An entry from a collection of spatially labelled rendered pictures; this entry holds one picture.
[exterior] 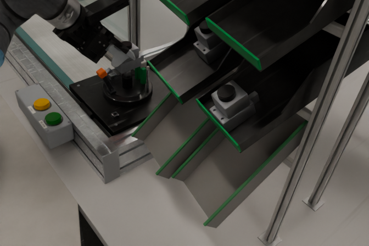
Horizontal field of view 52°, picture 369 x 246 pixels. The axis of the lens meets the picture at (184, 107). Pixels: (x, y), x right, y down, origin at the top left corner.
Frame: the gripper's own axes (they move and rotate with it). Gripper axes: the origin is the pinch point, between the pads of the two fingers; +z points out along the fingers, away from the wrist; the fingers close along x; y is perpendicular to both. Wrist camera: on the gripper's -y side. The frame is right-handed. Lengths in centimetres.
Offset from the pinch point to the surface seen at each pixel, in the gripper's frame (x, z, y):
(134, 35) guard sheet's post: -17.5, 15.2, -5.1
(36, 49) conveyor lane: -38.4, 4.6, 18.6
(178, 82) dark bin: 28.3, -11.6, -1.3
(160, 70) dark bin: 22.5, -11.2, -1.0
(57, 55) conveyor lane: -36.0, 10.8, 16.2
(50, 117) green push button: -1.5, -5.1, 25.7
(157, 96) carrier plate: 6.6, 13.6, 4.8
